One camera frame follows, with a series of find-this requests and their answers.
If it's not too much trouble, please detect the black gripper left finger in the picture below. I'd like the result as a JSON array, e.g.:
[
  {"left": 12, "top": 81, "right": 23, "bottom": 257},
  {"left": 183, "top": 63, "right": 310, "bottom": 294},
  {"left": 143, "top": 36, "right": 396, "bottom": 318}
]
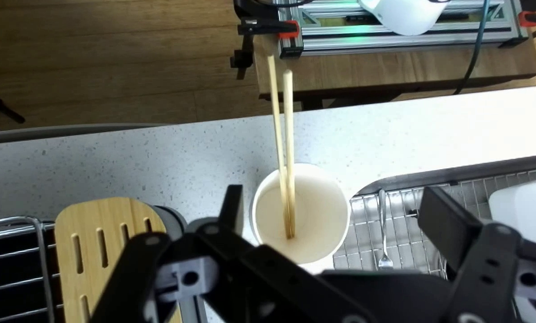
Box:
[{"left": 218, "top": 185, "right": 244, "bottom": 235}]

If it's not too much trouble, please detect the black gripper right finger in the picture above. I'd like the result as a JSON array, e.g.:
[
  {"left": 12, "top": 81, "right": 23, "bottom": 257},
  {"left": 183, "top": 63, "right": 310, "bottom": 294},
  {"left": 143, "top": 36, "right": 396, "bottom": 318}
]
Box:
[{"left": 417, "top": 187, "right": 482, "bottom": 280}]

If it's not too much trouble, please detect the wooden chopstick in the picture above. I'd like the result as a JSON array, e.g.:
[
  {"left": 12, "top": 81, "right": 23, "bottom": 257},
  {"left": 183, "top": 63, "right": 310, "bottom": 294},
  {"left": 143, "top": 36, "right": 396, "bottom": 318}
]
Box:
[
  {"left": 283, "top": 70, "right": 296, "bottom": 239},
  {"left": 265, "top": 56, "right": 294, "bottom": 239}
]

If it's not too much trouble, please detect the white paper cup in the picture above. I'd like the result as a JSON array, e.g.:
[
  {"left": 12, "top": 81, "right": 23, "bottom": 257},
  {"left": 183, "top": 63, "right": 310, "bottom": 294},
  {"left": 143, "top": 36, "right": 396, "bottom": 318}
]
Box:
[{"left": 249, "top": 163, "right": 351, "bottom": 271}]

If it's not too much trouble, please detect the metal fork in sink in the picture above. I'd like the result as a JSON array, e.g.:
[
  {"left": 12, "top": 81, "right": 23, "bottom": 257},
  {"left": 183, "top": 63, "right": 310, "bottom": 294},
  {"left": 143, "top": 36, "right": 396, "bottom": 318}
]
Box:
[{"left": 376, "top": 190, "right": 392, "bottom": 269}]

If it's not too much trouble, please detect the white plastic wash basin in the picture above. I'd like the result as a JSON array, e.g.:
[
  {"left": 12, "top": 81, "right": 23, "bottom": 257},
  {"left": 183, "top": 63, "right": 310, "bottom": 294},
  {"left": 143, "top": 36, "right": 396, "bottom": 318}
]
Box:
[{"left": 489, "top": 180, "right": 536, "bottom": 242}]

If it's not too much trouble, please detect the black knife block wooden top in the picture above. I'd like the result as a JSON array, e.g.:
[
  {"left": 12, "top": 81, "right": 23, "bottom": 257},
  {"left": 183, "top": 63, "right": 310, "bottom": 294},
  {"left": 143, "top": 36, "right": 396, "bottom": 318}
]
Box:
[{"left": 54, "top": 198, "right": 184, "bottom": 323}]

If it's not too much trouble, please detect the black dish drying rack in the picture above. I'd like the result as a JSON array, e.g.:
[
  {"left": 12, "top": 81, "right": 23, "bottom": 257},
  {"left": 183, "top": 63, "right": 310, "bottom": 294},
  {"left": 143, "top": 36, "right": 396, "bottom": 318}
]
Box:
[{"left": 0, "top": 215, "right": 64, "bottom": 323}]

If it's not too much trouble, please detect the wire sink grid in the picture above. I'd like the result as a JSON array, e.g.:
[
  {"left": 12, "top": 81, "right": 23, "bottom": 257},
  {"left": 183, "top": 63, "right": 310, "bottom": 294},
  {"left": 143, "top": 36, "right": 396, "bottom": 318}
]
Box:
[{"left": 333, "top": 169, "right": 536, "bottom": 277}]

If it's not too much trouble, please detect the black cable on floor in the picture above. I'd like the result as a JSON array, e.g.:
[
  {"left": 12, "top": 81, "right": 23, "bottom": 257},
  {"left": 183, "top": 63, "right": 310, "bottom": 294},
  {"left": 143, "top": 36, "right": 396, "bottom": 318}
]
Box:
[{"left": 453, "top": 0, "right": 491, "bottom": 97}]

